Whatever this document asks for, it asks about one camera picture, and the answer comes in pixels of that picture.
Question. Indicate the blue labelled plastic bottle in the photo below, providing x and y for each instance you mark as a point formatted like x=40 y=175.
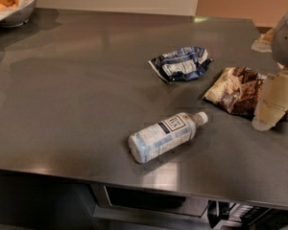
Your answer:
x=154 y=140

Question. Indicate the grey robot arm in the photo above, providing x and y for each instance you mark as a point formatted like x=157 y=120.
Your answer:
x=280 y=42

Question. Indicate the robot gripper body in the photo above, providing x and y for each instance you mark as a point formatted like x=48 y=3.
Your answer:
x=286 y=40

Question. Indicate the crumpled blue white bag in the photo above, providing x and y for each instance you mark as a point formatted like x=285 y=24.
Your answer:
x=184 y=64

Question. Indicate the black appliance under table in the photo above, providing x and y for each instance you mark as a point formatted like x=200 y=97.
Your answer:
x=235 y=216

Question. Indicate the silver metal fruit bowl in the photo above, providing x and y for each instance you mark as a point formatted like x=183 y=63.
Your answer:
x=16 y=15

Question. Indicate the cream wrapper at table edge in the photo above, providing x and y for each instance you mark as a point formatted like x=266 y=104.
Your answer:
x=264 y=43

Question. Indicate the brown cream snack bag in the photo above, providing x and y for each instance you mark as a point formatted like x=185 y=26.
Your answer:
x=237 y=91

